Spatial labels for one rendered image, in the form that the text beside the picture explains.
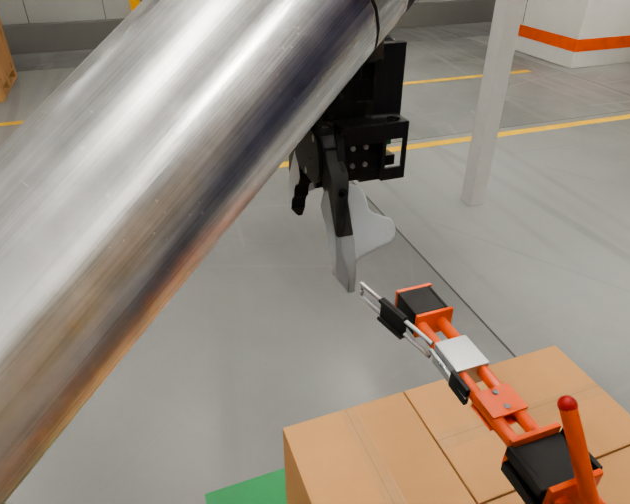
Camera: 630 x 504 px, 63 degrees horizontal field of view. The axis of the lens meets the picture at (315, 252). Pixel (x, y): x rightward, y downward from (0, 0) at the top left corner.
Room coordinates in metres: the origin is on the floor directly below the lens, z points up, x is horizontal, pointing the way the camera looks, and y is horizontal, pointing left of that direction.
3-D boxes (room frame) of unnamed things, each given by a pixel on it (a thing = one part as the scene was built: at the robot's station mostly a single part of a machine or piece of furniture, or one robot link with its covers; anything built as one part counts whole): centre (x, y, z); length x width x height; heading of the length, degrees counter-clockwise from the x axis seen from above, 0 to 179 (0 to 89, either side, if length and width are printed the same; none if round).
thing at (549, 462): (0.41, -0.31, 1.18); 0.10 x 0.08 x 0.06; 110
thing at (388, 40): (0.44, -0.03, 1.66); 0.09 x 0.08 x 0.12; 109
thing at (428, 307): (0.75, -0.20, 1.18); 0.08 x 0.07 x 0.05; 20
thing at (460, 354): (0.62, -0.24, 1.18); 0.07 x 0.07 x 0.04; 20
